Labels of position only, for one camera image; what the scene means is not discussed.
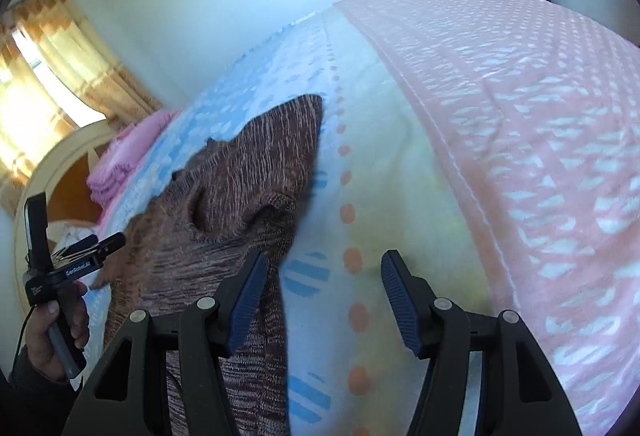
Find brown knitted sweater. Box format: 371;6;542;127
92;94;323;435

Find person's left hand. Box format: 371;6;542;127
25;281;89;382

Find white pillow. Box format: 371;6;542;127
47;220;99;254

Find cream wooden headboard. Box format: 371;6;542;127
12;121;116;313

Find folded pink quilt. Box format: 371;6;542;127
86;110;175;209

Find beige patterned curtain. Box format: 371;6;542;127
1;0;162;216

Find blue polka dot blanket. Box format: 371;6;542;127
100;8;494;435

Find pink patterned bedspread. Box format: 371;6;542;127
340;0;639;435

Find black cable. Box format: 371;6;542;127
14;305;37;362

